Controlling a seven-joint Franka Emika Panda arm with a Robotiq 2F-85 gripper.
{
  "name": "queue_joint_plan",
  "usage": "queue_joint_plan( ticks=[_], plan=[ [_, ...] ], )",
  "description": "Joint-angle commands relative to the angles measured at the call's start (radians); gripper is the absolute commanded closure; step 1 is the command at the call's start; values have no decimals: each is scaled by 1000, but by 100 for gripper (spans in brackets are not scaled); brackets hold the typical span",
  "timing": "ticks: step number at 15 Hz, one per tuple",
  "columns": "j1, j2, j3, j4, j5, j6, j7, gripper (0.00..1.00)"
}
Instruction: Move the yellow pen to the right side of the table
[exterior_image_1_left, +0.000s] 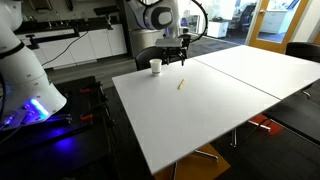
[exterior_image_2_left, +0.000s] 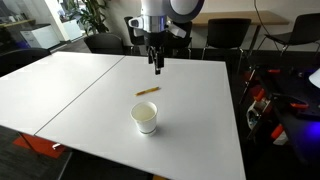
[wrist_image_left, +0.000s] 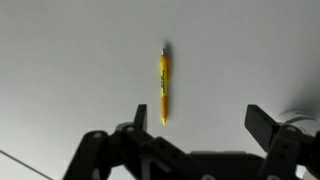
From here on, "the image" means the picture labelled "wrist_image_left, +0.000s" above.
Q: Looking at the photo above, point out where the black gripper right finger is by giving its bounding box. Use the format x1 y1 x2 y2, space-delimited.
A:
244 104 320 180

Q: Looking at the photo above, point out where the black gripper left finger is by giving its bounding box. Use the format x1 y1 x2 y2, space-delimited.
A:
63 103 192 180

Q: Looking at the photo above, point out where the yellow pen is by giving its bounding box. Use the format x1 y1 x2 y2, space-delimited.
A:
159 47 171 127

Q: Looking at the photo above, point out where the white paper cup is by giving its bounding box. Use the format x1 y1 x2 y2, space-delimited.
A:
275 110 320 137

